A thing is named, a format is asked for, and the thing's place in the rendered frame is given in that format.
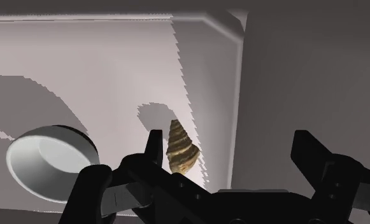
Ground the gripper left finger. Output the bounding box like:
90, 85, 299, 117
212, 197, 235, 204
58, 129, 215, 224

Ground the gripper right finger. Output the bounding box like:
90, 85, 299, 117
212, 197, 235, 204
290, 130, 370, 224

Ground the brown striped spiral seashell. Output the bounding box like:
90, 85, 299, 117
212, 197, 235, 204
166, 118, 201, 175

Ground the white round bowl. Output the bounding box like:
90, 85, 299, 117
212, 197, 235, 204
5, 124, 101, 204

